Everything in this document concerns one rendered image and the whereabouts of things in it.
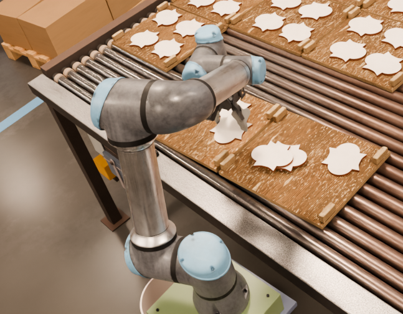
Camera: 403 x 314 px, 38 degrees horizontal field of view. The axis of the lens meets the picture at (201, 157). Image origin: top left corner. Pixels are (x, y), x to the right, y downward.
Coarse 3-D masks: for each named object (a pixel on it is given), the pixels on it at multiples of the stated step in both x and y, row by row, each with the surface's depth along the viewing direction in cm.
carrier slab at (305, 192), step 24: (288, 120) 201; (312, 120) 198; (264, 144) 196; (288, 144) 193; (312, 144) 190; (336, 144) 188; (360, 144) 185; (240, 168) 190; (264, 168) 187; (312, 168) 183; (360, 168) 178; (264, 192) 180; (288, 192) 178; (312, 192) 176; (336, 192) 173; (312, 216) 169
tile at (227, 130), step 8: (224, 120) 190; (232, 120) 189; (216, 128) 188; (224, 128) 187; (232, 128) 186; (248, 128) 186; (216, 136) 186; (224, 136) 185; (232, 136) 184; (240, 136) 183; (224, 144) 183
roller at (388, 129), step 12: (276, 84) 222; (288, 84) 218; (300, 96) 214; (312, 96) 210; (324, 96) 209; (336, 108) 203; (348, 108) 201; (360, 120) 197; (372, 120) 194; (384, 132) 191; (396, 132) 188
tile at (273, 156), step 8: (272, 144) 190; (256, 152) 190; (264, 152) 189; (272, 152) 188; (280, 152) 187; (288, 152) 186; (256, 160) 187; (264, 160) 186; (272, 160) 185; (280, 160) 184; (288, 160) 184; (272, 168) 183
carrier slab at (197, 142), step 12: (252, 96) 215; (252, 108) 210; (264, 108) 209; (204, 120) 212; (252, 120) 206; (264, 120) 204; (180, 132) 210; (192, 132) 209; (204, 132) 207; (252, 132) 201; (168, 144) 207; (180, 144) 206; (192, 144) 204; (204, 144) 203; (216, 144) 201; (240, 144) 198; (192, 156) 199; (204, 156) 198; (216, 156) 197; (216, 168) 193
